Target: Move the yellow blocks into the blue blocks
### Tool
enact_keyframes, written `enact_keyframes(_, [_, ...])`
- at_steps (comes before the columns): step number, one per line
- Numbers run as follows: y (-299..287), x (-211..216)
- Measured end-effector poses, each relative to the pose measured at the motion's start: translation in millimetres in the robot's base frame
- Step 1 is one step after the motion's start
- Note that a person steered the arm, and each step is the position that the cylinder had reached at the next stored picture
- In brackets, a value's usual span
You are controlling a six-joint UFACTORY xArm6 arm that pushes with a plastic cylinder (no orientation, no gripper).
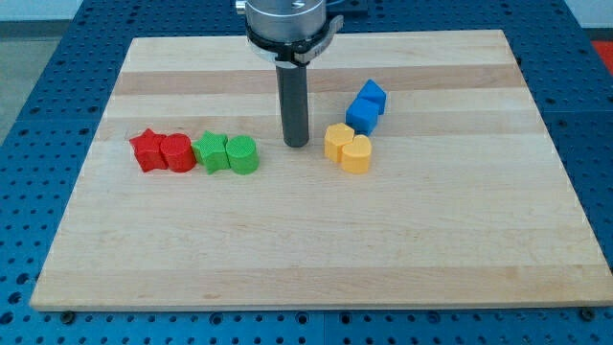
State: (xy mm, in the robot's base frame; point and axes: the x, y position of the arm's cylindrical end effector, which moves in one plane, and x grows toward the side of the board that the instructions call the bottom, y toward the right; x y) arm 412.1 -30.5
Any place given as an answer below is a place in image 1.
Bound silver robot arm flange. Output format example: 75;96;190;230
235;0;344;69

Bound light wooden board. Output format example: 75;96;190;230
31;30;612;311

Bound blue pentagon block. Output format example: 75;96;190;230
357;79;387;115

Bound red star block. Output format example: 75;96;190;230
129;128;168;173

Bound blue cube block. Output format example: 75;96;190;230
346;98;379;136

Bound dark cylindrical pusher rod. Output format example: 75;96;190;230
276;66;309;148

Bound yellow hexagon block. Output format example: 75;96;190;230
324;123;354;163

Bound yellow heart block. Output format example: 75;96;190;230
341;134;373;174

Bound red cylinder block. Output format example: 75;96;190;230
160;133;196;173

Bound green cylinder block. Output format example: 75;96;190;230
226;135;260;174

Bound green star block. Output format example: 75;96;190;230
192;131;230;174

